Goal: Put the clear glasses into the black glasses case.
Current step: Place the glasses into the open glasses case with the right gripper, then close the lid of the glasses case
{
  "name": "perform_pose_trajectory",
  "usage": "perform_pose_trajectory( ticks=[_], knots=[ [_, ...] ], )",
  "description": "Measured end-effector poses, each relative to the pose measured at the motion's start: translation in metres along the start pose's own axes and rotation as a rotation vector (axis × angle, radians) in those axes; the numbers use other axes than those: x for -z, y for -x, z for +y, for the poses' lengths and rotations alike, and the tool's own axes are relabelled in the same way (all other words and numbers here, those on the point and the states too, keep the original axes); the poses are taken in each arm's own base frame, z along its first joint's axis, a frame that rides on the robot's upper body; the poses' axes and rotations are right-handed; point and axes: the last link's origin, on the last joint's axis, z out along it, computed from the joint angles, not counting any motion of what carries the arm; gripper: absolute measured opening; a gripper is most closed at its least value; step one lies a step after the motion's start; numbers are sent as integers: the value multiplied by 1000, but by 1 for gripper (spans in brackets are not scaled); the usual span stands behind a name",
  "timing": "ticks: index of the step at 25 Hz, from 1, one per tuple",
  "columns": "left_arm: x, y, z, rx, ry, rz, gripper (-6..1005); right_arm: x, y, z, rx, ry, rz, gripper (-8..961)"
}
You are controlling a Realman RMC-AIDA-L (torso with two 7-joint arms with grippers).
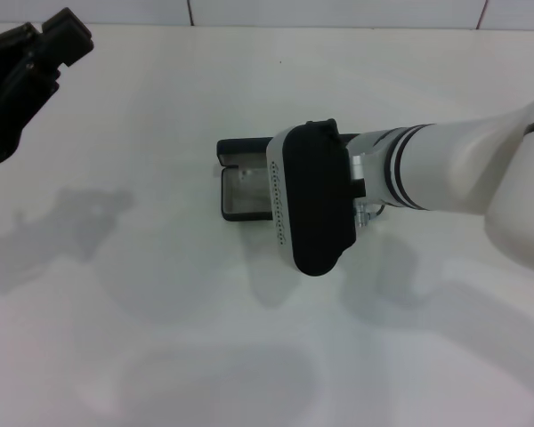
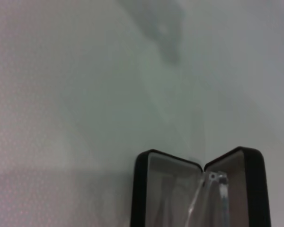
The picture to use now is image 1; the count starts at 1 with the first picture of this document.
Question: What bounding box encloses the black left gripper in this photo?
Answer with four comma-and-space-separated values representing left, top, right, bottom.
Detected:
0, 6, 95, 165

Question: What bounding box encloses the black glasses case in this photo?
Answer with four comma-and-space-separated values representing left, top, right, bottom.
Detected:
216, 132, 360, 222

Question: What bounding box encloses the right wrist camera housing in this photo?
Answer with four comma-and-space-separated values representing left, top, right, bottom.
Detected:
265, 117, 358, 278

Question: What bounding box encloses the grey right gripper cable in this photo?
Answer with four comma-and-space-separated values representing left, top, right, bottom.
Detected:
353, 198, 386, 229

